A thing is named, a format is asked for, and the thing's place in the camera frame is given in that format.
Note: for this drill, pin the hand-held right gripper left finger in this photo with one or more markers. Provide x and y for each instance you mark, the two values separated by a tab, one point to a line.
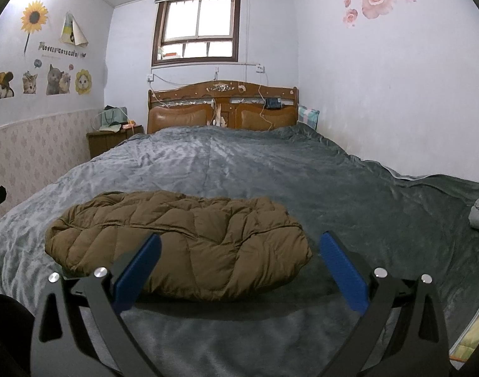
138	271

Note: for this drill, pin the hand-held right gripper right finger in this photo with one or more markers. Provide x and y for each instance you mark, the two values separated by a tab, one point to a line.
343	271

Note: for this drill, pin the brown puffer jacket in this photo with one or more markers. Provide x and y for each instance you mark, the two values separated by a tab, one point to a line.
192	243

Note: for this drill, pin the bed with grey sheet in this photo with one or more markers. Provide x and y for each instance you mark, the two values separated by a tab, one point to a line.
282	165

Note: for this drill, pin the wooden nightstand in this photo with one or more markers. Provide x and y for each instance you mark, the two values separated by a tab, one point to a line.
106	141

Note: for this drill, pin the pale green bag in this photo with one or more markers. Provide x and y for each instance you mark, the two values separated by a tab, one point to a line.
113	117

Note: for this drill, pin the striped pillow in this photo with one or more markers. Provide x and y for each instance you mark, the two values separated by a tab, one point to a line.
309	117

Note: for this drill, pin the wooden bed headboard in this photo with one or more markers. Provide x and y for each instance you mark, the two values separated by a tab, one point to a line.
184	118

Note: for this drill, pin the black device on headboard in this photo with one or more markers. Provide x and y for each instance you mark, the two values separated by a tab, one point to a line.
273	103

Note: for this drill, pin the cat with hat wall sticker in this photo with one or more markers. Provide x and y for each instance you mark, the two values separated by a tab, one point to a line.
2	86

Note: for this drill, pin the tabby kitten wall sticker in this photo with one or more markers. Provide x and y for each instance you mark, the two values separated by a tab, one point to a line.
30	82

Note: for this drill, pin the grey cats wall sticker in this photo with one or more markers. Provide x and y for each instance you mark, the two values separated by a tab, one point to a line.
58	80

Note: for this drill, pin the cat in flower wall sticker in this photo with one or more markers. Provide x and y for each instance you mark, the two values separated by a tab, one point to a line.
83	82

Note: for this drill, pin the lettering wall sticker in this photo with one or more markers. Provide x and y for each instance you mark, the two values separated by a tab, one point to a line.
62	50

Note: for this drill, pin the peeling triangular wall sticker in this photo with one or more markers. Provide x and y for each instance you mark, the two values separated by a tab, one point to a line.
72	31

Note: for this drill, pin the sunflower wall sticker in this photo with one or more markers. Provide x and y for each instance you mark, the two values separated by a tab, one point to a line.
34	17

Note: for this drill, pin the window with brown frame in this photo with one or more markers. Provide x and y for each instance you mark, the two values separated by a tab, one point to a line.
198	31

